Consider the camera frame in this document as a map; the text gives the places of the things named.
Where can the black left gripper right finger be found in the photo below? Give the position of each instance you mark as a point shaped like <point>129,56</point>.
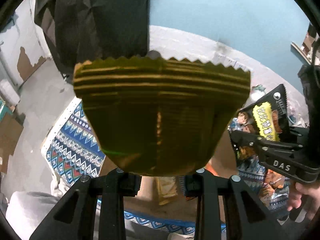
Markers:
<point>246,217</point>

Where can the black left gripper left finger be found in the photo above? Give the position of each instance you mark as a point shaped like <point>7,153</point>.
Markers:
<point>73,217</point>

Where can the black and yellow snack bag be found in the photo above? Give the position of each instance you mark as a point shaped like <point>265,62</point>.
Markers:
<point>265,118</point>

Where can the gold yellow snack bag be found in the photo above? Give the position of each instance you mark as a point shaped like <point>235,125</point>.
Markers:
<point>159,117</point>

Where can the orange noodle snack bag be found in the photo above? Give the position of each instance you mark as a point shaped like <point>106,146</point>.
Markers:
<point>275,191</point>

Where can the grey blanket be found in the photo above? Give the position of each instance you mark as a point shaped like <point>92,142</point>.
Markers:
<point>26,210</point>

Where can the blue patterned tablecloth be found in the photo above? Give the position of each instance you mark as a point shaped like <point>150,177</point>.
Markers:
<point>71,151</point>

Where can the black curtain cloth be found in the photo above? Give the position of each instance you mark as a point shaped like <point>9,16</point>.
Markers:
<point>80,30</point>

